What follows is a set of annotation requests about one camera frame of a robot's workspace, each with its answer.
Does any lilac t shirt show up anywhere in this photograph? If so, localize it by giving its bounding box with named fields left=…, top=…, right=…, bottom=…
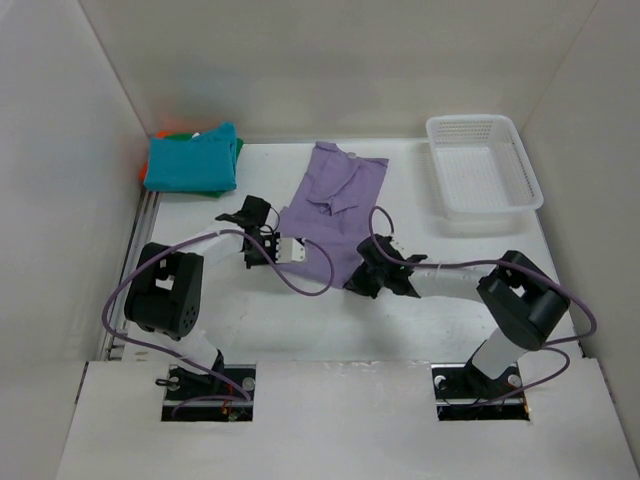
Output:
left=278, top=141, right=389, bottom=289

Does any teal t shirt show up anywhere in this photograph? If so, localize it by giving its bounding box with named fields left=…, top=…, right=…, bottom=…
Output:
left=143, top=122, right=238, bottom=194

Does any green t shirt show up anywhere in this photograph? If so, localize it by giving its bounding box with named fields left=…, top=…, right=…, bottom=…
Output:
left=165, top=132, right=244, bottom=199

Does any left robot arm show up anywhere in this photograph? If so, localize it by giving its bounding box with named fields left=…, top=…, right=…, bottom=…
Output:
left=124, top=195, right=277, bottom=374

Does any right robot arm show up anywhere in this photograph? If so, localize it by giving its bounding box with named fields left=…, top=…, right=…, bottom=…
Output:
left=344, top=235, right=570, bottom=402

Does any white laundry basket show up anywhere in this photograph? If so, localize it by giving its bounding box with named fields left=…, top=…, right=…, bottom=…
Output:
left=425, top=114, right=544, bottom=221

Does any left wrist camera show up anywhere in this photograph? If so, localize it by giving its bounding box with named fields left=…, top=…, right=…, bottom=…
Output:
left=275, top=237, right=307, bottom=264

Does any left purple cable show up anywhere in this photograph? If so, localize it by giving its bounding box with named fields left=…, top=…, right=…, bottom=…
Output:
left=101, top=228, right=337, bottom=419

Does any purple cable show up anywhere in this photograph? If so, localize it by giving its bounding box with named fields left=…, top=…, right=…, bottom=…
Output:
left=368, top=205, right=598, bottom=406
left=101, top=228, right=337, bottom=419

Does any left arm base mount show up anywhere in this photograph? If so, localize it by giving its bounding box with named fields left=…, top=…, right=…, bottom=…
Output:
left=155, top=365, right=257, bottom=423

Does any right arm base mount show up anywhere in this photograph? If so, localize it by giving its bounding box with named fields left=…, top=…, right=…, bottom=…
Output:
left=431, top=363, right=529, bottom=421

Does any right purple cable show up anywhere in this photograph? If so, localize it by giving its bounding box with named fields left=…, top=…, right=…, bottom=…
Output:
left=368, top=205, right=598, bottom=406

